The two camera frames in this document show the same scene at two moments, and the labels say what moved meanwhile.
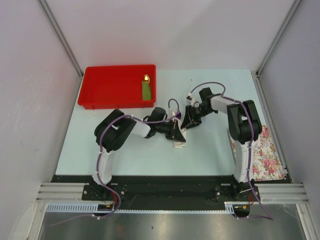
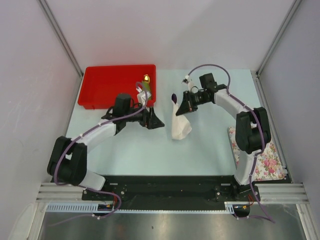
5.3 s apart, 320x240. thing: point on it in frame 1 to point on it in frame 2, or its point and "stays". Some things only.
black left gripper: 174,133 to 149,120
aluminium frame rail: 61,192 stays
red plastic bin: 116,87 stays
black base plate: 138,192 stays
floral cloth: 267,164 stays
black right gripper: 190,119 to 186,106
